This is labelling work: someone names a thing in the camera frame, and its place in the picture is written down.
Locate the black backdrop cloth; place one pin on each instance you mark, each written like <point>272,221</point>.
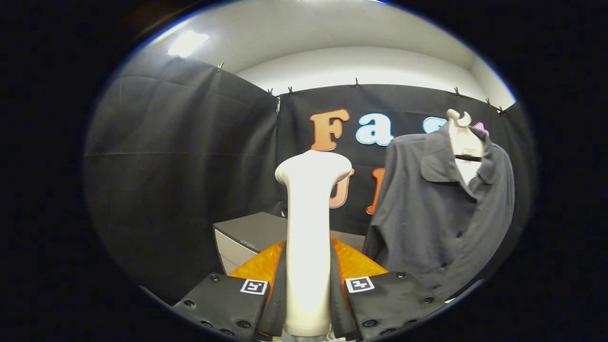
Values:
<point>180,166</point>

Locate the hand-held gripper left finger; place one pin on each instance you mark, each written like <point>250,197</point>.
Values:
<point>228,304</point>

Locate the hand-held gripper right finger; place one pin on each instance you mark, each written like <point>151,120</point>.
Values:
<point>394,299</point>

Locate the white mannequin torso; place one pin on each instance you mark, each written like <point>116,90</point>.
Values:
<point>463,140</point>

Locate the grey button-up shirt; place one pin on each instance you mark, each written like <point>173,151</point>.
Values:
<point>427,218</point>

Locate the grey drawer cabinet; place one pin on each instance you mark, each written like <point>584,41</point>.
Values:
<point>256,232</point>

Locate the ceiling light panel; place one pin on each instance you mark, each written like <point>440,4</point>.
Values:
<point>188,43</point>

